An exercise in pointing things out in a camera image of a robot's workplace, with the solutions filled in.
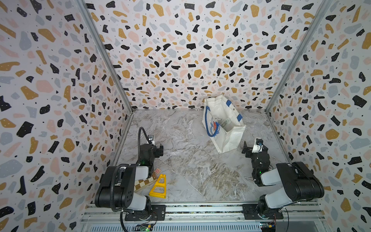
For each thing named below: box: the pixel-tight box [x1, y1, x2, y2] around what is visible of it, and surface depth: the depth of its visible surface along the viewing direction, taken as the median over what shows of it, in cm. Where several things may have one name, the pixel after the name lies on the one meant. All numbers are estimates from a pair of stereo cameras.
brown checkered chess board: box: [133, 171, 158, 193], surface depth 83 cm
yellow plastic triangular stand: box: [148, 173, 167, 199], surface depth 83 cm
